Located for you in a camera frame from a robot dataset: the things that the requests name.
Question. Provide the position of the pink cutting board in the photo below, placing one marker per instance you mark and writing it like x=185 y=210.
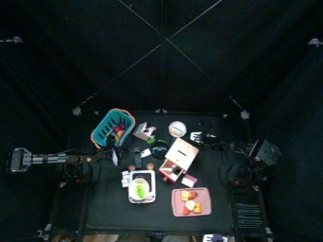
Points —
x=206 y=201

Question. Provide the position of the red purple toy food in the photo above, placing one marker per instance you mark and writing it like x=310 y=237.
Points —
x=119 y=128

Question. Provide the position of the small white pink toy box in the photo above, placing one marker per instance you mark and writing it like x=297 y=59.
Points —
x=145 y=130

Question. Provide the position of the small brown toy piece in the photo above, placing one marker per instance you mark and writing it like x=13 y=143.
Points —
x=133 y=167
x=150 y=166

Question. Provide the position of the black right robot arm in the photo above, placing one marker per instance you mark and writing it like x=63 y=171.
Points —
x=253 y=160

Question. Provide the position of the wooden box with pink drawer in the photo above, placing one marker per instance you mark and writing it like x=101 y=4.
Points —
x=182 y=154

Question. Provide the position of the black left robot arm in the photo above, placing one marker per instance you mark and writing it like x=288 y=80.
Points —
x=46 y=158

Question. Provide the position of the yellow toy food piece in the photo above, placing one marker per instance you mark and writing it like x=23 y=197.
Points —
x=185 y=195

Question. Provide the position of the small green toy piece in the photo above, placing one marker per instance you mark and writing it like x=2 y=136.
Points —
x=151 y=141

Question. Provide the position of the small pink white block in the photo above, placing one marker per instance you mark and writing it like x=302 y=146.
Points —
x=189 y=181

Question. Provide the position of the round black bowl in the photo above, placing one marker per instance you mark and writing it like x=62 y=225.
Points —
x=159 y=149

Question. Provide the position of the white bowl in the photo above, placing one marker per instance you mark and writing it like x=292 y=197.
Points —
x=139 y=189

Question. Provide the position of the yellow orange toy food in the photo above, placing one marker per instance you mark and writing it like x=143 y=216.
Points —
x=119 y=135

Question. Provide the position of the green toy pea pod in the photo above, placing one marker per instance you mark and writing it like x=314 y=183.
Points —
x=141 y=190

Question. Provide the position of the small white toy block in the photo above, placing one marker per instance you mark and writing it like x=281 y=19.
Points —
x=126 y=179

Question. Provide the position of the teal basket with orange rim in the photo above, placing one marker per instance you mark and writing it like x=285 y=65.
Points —
x=110 y=126

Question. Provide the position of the white rectangular tray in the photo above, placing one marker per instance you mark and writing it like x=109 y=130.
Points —
x=142 y=199

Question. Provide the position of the orange red toy food piece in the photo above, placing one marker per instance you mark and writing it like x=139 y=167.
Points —
x=193 y=194

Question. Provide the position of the round white plate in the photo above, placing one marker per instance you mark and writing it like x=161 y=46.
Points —
x=178 y=129

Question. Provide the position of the white toy food slice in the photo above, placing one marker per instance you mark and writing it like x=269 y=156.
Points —
x=190 y=205

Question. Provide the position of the small white card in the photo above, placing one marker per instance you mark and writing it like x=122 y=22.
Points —
x=146 y=153

